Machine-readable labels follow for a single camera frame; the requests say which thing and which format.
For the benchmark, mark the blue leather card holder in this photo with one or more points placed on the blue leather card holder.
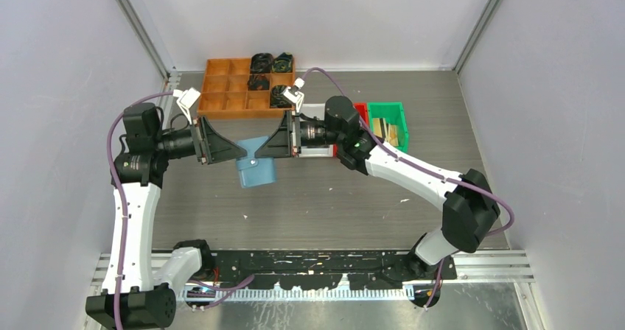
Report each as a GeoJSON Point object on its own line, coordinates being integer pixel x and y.
{"type": "Point", "coordinates": [254, 171]}

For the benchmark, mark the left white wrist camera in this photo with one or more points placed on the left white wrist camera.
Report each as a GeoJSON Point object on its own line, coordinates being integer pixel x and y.
{"type": "Point", "coordinates": [185, 101]}

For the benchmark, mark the white plastic bin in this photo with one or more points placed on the white plastic bin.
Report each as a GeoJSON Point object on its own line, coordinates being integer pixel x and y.
{"type": "Point", "coordinates": [315, 113]}

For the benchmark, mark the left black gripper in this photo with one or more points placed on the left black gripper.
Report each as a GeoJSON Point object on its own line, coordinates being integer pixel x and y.
{"type": "Point", "coordinates": [213, 147]}

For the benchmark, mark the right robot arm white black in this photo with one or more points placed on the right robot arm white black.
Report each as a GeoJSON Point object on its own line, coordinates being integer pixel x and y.
{"type": "Point", "coordinates": [465, 200]}

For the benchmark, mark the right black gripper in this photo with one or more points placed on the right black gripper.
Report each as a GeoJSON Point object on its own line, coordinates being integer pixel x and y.
{"type": "Point", "coordinates": [280, 145]}

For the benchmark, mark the rolled dark belt middle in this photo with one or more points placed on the rolled dark belt middle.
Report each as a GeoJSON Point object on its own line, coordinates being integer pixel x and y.
{"type": "Point", "coordinates": [258, 82]}

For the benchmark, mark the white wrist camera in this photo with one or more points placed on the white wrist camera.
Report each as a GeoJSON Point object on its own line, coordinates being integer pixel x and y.
{"type": "Point", "coordinates": [185, 101]}
{"type": "Point", "coordinates": [294, 95]}

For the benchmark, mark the rolled dark belt top left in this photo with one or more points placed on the rolled dark belt top left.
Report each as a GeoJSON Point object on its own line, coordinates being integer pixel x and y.
{"type": "Point", "coordinates": [261, 63]}

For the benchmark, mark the red plastic bin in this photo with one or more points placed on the red plastic bin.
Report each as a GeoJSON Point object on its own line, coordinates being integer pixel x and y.
{"type": "Point", "coordinates": [362, 109]}

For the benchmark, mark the rolled dark belt bottom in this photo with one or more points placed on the rolled dark belt bottom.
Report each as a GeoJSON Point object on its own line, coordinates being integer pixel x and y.
{"type": "Point", "coordinates": [277, 98]}

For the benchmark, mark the rolled dark belt top right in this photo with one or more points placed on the rolled dark belt top right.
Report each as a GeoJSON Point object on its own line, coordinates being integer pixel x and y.
{"type": "Point", "coordinates": [282, 63]}

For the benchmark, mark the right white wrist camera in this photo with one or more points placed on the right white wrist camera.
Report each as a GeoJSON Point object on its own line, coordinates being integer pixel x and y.
{"type": "Point", "coordinates": [294, 95]}

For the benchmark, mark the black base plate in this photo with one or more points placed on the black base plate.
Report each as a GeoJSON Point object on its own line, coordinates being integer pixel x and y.
{"type": "Point", "coordinates": [315, 269]}

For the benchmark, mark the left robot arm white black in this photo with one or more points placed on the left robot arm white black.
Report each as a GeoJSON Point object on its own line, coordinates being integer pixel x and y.
{"type": "Point", "coordinates": [133, 296]}

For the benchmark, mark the rolled dark belt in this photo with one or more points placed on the rolled dark belt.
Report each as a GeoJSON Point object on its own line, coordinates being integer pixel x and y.
{"type": "Point", "coordinates": [277, 98]}
{"type": "Point", "coordinates": [282, 63]}
{"type": "Point", "coordinates": [261, 63]}
{"type": "Point", "coordinates": [258, 82]}

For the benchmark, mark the orange wooden compartment tray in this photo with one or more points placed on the orange wooden compartment tray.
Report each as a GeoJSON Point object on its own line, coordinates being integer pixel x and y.
{"type": "Point", "coordinates": [225, 94]}

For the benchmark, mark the gold cards stack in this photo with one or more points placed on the gold cards stack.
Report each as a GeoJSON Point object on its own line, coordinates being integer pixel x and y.
{"type": "Point", "coordinates": [386, 131]}

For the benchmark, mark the green plastic bin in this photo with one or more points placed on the green plastic bin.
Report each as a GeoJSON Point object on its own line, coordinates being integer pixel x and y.
{"type": "Point", "coordinates": [394, 113]}

